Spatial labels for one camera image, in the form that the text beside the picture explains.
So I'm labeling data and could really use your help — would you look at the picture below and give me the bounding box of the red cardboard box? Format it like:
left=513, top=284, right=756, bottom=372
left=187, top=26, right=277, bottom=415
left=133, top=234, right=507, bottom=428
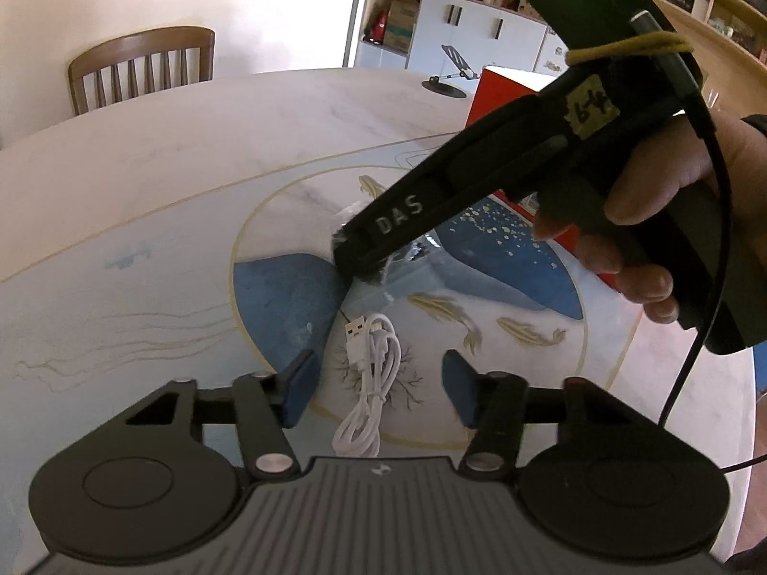
left=464, top=66, right=624, bottom=294

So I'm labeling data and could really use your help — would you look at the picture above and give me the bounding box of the white usb cable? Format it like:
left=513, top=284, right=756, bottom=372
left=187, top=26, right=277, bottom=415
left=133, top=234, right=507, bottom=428
left=332, top=311, right=404, bottom=459

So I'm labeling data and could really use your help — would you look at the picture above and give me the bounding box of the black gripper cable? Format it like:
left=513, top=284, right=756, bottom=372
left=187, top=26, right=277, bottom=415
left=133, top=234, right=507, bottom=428
left=629, top=9, right=767, bottom=474

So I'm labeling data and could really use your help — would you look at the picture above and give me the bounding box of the cardboard carton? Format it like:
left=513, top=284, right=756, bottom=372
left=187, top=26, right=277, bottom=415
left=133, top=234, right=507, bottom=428
left=383, top=0, right=417, bottom=52

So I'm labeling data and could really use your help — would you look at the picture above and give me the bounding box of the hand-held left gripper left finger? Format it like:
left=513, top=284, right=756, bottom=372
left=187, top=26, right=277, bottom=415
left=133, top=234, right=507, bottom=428
left=123, top=348, right=318, bottom=477

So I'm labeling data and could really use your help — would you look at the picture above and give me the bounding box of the clear plastic wrapper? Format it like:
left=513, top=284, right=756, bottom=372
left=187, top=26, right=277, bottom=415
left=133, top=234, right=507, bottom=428
left=336, top=200, right=444, bottom=288

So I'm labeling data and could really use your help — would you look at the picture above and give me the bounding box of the white marble desktop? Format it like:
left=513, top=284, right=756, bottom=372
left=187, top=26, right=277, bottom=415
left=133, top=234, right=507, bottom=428
left=0, top=66, right=767, bottom=575

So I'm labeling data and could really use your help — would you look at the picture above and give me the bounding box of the white wooden wall cabinet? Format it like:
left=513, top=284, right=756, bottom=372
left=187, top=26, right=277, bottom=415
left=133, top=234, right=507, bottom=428
left=353, top=0, right=767, bottom=91

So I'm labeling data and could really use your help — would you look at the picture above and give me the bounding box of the person's right hand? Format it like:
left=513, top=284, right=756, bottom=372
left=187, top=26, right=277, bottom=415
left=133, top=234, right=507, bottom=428
left=532, top=113, right=767, bottom=324

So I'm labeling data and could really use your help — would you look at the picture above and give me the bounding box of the black phone stand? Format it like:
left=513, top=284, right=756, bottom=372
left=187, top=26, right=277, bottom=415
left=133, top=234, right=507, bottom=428
left=421, top=43, right=483, bottom=98

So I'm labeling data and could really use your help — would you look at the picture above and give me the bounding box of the wooden chair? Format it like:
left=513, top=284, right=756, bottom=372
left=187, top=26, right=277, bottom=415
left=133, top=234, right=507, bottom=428
left=68, top=26, right=215, bottom=116

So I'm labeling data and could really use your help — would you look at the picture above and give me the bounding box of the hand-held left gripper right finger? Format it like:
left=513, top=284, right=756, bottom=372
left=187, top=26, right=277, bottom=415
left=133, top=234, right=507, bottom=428
left=442, top=348, right=645, bottom=474

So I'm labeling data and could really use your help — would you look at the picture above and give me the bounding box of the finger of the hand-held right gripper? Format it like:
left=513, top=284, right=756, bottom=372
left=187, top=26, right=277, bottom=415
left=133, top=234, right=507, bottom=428
left=331, top=220, right=393, bottom=284

